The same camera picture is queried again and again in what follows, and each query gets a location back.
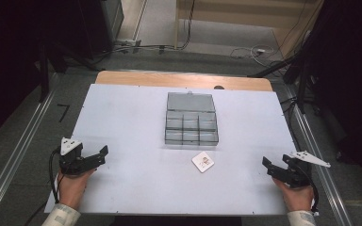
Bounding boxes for aluminium floor rail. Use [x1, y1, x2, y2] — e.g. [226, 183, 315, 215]
[284, 86, 354, 226]
[0, 73, 60, 224]

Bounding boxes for black floor cables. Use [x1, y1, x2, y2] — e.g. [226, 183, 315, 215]
[89, 0, 197, 64]

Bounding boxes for clear plastic compartment box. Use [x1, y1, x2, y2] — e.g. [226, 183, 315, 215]
[164, 90, 220, 147]

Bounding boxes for black angled floor tape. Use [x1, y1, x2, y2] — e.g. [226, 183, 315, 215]
[57, 104, 72, 123]

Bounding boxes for dark cabinet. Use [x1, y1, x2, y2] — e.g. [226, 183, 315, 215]
[72, 0, 125, 61]

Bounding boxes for person's right hand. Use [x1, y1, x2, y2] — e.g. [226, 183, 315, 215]
[271, 176, 316, 213]

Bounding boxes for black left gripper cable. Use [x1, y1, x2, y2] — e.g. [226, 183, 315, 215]
[48, 146, 64, 204]

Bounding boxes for small white square packet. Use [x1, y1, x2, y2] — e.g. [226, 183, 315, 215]
[190, 151, 216, 174]

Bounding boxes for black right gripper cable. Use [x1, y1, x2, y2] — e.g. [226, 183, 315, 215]
[295, 163, 321, 217]

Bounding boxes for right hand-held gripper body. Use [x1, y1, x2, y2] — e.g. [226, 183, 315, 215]
[272, 150, 332, 189]

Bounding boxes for white table board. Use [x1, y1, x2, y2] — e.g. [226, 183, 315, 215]
[43, 83, 298, 218]

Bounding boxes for black metal stand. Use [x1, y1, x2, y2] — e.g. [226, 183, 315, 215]
[37, 40, 100, 104]
[247, 31, 320, 115]

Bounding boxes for white floor cable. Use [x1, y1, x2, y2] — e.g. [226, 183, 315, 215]
[229, 44, 277, 68]

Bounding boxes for person's left hand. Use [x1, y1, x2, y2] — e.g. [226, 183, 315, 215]
[57, 168, 97, 210]

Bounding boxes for dark curtain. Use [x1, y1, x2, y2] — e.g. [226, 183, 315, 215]
[0, 0, 86, 149]
[307, 0, 362, 196]

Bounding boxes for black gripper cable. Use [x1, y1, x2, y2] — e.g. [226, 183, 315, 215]
[48, 146, 64, 204]
[295, 163, 321, 217]

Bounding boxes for wooden table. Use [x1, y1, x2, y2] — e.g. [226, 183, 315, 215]
[94, 70, 274, 93]

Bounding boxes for grey power strip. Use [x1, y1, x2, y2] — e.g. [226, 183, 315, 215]
[115, 38, 142, 54]

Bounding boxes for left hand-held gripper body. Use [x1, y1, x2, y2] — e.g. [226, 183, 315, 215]
[58, 137, 102, 176]

